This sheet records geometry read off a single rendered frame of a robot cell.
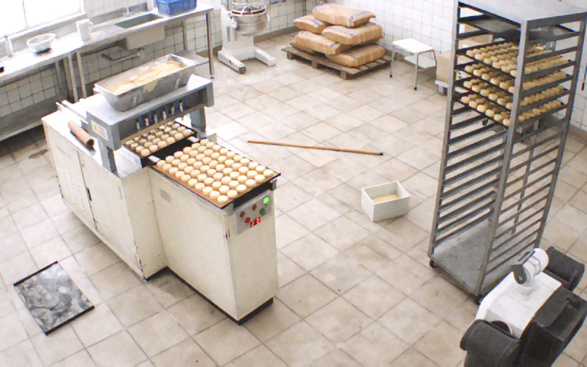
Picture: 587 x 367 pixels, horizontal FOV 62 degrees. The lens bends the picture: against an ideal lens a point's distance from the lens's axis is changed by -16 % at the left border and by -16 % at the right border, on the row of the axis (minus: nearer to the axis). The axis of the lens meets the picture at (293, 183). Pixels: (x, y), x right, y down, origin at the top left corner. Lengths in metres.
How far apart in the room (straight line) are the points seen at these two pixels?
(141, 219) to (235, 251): 0.71
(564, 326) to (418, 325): 1.89
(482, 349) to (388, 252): 2.43
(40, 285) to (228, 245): 1.60
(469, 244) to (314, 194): 1.33
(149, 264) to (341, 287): 1.21
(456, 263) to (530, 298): 2.00
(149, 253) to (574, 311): 2.63
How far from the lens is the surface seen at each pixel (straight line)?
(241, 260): 2.99
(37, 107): 6.20
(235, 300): 3.12
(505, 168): 2.89
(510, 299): 1.59
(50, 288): 3.86
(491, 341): 1.46
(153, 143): 3.32
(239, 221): 2.79
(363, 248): 3.84
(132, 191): 3.24
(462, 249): 3.69
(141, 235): 3.42
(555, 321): 1.58
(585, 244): 4.32
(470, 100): 3.07
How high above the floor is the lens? 2.43
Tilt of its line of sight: 33 degrees down
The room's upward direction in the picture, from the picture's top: 2 degrees counter-clockwise
